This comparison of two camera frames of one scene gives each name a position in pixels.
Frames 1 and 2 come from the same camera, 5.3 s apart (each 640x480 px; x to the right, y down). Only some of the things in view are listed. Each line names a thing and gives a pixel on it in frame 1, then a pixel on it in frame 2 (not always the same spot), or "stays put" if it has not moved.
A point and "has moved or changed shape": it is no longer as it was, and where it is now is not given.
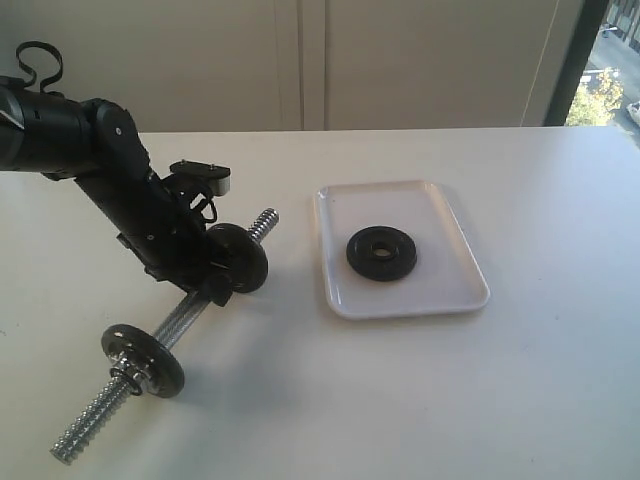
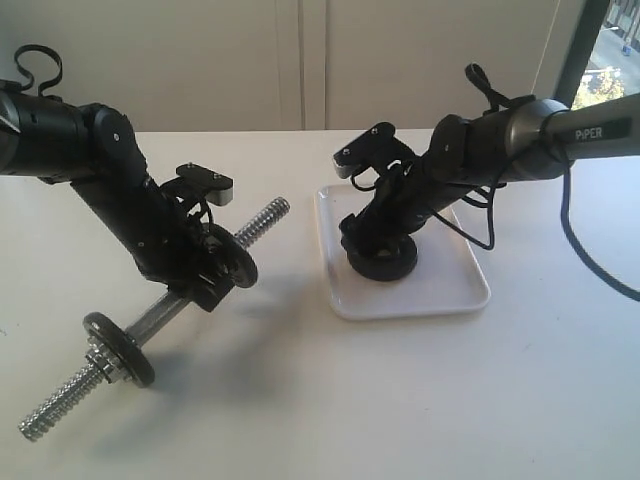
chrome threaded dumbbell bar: (121, 391) to (105, 358)
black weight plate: (166, 375) to (127, 355)
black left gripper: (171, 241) stays put
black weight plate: (381, 253) stays put
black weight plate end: (230, 249) has moved or changed shape
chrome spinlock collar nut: (122, 368) to (102, 360)
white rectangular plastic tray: (445, 277) stays put
